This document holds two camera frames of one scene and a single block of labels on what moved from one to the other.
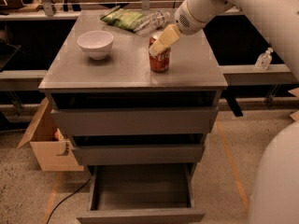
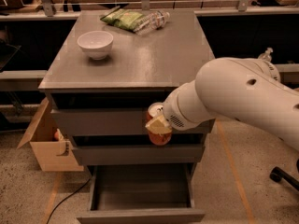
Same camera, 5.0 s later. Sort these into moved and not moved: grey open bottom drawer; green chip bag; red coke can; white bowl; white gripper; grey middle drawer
Moved: red coke can; white gripper
Not moved: grey open bottom drawer; white bowl; green chip bag; grey middle drawer
